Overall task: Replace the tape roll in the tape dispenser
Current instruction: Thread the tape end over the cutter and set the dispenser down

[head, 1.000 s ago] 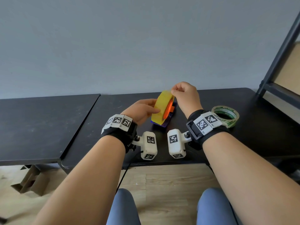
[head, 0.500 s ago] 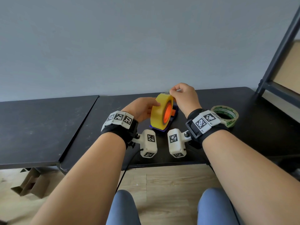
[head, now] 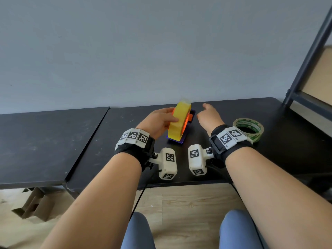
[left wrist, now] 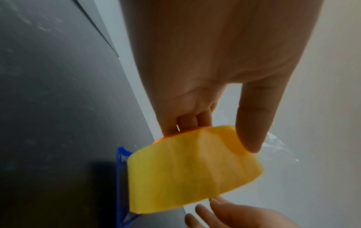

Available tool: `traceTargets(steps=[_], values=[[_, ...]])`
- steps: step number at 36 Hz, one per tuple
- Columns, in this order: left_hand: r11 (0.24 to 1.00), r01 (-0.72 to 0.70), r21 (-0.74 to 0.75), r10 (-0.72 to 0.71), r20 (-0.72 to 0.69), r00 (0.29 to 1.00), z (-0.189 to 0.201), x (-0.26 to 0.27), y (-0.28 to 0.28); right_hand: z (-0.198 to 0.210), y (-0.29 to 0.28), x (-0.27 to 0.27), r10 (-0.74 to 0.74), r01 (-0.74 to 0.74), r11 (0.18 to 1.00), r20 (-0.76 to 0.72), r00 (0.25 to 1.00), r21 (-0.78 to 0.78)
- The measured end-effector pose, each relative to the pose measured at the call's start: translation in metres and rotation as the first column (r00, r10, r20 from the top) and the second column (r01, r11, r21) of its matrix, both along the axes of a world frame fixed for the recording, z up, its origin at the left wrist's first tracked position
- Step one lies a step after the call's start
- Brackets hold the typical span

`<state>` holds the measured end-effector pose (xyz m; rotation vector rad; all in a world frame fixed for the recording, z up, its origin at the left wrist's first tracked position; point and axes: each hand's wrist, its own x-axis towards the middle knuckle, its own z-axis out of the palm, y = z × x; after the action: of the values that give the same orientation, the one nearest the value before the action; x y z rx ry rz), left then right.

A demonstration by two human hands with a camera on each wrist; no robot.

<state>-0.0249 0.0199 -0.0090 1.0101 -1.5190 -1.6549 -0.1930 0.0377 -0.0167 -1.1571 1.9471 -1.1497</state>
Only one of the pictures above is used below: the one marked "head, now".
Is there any person's left hand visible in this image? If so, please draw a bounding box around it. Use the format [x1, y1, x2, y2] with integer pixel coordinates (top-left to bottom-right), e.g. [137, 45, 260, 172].
[135, 107, 179, 140]

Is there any person's right hand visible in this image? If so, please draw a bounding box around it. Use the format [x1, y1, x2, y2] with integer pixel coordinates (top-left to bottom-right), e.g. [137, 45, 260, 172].
[196, 103, 225, 138]

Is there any yellow tape roll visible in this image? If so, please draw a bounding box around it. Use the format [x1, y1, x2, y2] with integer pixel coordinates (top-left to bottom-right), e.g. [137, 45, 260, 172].
[168, 95, 192, 141]

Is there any orange and blue tape dispenser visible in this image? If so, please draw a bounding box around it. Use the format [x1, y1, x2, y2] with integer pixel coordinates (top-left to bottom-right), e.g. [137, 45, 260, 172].
[166, 109, 195, 145]

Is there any green printed tape roll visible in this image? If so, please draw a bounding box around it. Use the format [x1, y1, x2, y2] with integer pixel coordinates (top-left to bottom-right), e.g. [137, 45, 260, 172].
[232, 118, 265, 144]

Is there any person's left forearm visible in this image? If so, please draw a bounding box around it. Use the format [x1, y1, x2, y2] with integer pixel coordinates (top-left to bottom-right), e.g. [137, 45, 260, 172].
[40, 152, 142, 249]

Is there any person's right forearm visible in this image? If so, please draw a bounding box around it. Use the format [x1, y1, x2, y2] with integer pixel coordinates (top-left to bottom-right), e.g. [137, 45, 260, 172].
[225, 146, 332, 249]

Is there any person's left leg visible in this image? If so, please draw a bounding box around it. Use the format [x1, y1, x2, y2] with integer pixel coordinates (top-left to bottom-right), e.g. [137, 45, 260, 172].
[120, 212, 156, 249]

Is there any person's leg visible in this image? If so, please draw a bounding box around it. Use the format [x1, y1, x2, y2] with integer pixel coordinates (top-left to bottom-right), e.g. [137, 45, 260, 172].
[219, 210, 270, 249]
[120, 212, 156, 249]

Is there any person's right leg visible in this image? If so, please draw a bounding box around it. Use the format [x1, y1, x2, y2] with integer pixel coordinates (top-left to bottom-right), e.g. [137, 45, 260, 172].
[219, 210, 270, 249]

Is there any right wristband with markers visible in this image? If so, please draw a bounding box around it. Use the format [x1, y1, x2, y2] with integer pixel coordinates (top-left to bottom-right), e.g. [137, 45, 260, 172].
[209, 124, 255, 168]

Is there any wristband with markers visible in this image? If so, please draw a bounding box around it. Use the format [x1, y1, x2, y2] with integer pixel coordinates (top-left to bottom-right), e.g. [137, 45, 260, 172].
[209, 124, 255, 168]
[114, 128, 156, 172]

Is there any left wristband with markers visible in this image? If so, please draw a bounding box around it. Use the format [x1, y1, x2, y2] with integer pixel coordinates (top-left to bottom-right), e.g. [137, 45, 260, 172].
[114, 128, 156, 172]

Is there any cardboard box on shelf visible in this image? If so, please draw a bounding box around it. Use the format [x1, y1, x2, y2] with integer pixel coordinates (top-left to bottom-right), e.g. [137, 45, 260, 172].
[302, 46, 332, 107]

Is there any brown cardboard piece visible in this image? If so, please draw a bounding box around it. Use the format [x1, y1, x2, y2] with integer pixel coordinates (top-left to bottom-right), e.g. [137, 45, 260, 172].
[11, 188, 56, 222]

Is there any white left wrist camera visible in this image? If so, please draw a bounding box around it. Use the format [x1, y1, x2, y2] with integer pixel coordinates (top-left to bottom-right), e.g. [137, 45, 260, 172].
[149, 147, 178, 180]

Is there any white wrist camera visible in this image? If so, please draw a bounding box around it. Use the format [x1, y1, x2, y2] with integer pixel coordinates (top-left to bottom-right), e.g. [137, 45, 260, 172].
[149, 147, 178, 180]
[188, 144, 214, 176]

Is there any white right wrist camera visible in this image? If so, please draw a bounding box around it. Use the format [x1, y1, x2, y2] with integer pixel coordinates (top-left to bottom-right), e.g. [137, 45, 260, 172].
[188, 144, 214, 176]

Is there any black left camera cable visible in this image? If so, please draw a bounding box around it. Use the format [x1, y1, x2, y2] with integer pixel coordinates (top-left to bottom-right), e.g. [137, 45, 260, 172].
[129, 188, 146, 221]

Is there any black metal shelf frame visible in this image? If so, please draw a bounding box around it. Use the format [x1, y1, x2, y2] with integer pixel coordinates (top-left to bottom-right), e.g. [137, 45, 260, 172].
[282, 6, 332, 139]

